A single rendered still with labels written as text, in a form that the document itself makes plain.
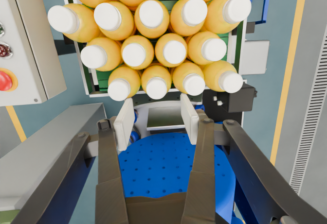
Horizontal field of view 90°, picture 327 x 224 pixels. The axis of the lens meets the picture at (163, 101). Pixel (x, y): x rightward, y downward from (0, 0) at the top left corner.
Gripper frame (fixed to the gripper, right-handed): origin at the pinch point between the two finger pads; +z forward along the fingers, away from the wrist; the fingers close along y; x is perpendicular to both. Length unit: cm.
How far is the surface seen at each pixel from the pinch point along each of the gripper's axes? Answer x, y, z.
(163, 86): 0.0, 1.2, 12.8
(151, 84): 0.5, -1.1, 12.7
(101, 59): 5.7, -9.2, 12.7
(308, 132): -92, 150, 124
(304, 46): -5, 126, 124
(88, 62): 5.4, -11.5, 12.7
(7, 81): 3.3, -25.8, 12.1
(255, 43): 5.1, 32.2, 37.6
